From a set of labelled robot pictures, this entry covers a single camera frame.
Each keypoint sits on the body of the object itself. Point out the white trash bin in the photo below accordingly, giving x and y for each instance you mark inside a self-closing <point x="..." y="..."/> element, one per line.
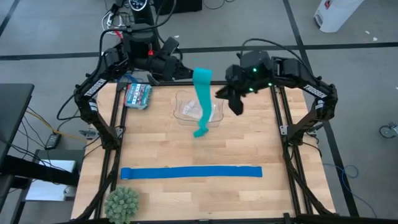
<point x="335" y="15"/>

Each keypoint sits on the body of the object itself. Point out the blue elastic bandage strip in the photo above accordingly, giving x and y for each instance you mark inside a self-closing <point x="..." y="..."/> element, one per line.
<point x="192" y="172"/>

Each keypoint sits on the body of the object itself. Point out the black aluminium table frame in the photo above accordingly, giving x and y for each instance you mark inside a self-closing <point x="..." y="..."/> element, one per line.
<point x="113" y="168"/>

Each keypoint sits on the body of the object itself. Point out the white shelf board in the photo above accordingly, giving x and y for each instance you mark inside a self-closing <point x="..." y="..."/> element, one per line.
<point x="46" y="189"/>

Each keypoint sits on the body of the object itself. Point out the black power adapter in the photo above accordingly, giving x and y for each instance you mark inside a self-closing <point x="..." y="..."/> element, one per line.
<point x="53" y="141"/>

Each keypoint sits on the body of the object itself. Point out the black box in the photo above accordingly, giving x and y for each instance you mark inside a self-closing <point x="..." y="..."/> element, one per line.
<point x="189" y="6"/>

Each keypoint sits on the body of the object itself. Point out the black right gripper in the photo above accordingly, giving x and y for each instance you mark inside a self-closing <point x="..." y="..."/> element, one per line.
<point x="237" y="84"/>

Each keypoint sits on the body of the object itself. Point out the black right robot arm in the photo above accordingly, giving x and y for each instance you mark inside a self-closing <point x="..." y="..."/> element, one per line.
<point x="314" y="90"/>

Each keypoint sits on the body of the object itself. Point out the grey caster wheel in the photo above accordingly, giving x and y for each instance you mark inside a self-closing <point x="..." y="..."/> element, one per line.
<point x="388" y="130"/>

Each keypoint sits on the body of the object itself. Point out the black tower fan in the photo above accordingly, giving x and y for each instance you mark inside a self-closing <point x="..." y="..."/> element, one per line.
<point x="143" y="15"/>

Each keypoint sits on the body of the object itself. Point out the teal wipes pack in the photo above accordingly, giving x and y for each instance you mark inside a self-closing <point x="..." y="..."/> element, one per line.
<point x="136" y="95"/>

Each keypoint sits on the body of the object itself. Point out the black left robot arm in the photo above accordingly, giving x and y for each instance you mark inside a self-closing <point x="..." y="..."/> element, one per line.
<point x="94" y="87"/>

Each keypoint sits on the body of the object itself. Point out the clear plastic container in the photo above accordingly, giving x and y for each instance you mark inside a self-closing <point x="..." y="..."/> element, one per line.
<point x="180" y="115"/>

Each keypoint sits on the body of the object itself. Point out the green spiky plant ball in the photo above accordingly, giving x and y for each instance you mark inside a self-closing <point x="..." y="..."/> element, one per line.
<point x="121" y="205"/>

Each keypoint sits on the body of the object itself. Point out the black desk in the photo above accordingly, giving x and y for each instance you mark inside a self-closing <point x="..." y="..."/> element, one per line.
<point x="12" y="105"/>

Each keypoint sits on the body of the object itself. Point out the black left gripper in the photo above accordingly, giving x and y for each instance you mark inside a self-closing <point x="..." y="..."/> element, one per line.
<point x="171" y="67"/>

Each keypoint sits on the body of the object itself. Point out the teal elastic bandage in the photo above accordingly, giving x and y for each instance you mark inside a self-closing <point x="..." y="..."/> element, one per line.
<point x="203" y="99"/>

